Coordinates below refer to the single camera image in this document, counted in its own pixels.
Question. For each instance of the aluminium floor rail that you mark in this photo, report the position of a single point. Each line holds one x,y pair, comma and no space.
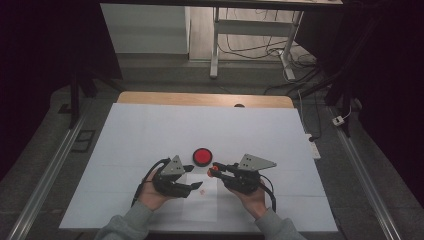
366,183
43,183

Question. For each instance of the black metal stand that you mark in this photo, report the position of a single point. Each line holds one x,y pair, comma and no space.
340,90
75,100

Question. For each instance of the white cabinet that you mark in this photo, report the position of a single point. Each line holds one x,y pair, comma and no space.
146,30

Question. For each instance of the round red ink pad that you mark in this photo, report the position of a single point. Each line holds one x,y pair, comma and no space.
202,157

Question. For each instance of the large white table cover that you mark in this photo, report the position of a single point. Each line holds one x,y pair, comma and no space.
150,130

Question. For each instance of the person's left hand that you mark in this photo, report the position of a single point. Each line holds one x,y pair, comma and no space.
153,196

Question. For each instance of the dark table grommet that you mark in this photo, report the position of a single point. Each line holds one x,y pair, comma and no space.
239,105

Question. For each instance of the white power strip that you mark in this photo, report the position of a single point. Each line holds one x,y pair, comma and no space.
314,149

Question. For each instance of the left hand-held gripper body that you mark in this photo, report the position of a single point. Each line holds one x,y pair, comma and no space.
170,186

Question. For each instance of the person's right hand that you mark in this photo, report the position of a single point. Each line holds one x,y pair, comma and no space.
253,201

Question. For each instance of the white paper sheet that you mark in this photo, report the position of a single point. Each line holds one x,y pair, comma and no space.
200,210

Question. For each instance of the dark curtain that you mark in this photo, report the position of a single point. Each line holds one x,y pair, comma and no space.
390,66
33,50

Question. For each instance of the small white adapter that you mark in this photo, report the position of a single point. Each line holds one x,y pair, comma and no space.
338,120

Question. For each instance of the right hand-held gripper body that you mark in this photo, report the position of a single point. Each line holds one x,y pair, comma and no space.
245,181

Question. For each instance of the small orange stamp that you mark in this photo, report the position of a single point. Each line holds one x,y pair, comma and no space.
211,172

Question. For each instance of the white-legged desk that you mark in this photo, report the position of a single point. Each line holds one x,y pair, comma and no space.
248,27

